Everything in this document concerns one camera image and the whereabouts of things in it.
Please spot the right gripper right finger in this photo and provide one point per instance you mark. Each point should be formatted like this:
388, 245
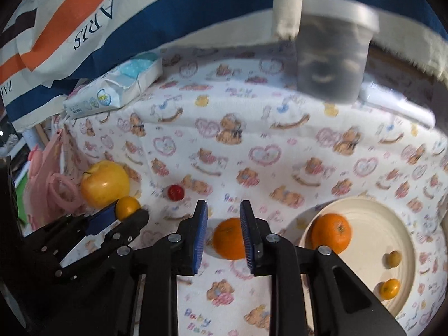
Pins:
255, 232

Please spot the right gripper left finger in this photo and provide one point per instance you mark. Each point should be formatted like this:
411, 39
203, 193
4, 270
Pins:
193, 232

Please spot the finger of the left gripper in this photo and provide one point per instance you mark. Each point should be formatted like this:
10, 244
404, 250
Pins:
127, 231
101, 220

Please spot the small yellow orange fruit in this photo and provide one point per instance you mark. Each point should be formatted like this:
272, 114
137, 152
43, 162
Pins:
125, 207

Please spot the large orange mandarin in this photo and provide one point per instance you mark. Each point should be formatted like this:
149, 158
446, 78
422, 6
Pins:
228, 239

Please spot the small tan round fruit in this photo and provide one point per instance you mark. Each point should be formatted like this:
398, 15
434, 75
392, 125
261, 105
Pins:
393, 259

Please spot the yellow apple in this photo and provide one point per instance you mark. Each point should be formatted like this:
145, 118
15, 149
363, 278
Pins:
103, 183

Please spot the small red cherry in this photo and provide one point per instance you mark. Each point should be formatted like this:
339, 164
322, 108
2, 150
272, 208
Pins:
175, 192

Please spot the pink plastic bag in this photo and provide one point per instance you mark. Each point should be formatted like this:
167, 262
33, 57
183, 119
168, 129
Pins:
49, 194

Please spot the teddy bear print cloth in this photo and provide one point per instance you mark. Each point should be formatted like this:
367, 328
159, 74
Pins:
230, 125

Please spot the cream round plate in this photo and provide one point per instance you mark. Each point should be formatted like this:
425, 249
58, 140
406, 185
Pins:
376, 231

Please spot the white wet wipes pack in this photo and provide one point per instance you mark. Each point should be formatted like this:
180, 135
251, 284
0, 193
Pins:
116, 88

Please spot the white flat device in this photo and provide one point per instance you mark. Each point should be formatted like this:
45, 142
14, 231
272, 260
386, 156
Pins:
375, 95

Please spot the striped blue white towel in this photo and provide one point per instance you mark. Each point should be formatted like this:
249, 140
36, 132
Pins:
48, 46

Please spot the clear plastic container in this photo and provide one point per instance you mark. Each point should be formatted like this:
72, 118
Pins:
332, 48

